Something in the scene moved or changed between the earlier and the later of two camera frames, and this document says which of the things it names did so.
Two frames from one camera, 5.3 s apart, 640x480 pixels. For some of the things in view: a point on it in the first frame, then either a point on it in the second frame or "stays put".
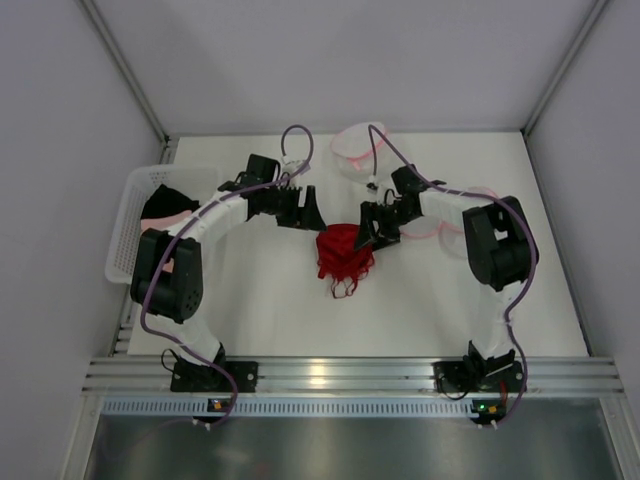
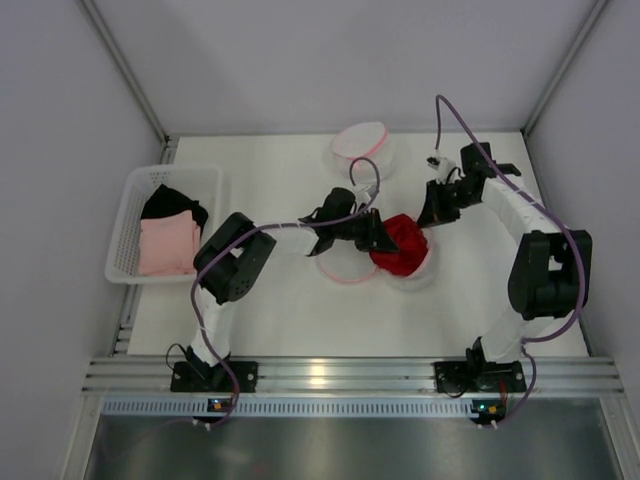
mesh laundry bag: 443,216 -> 343,262
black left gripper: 296,206 -> 372,228
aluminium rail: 354,375 stays put
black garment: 164,200 stays put
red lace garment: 339,260 -> 412,244
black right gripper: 382,223 -> 438,197
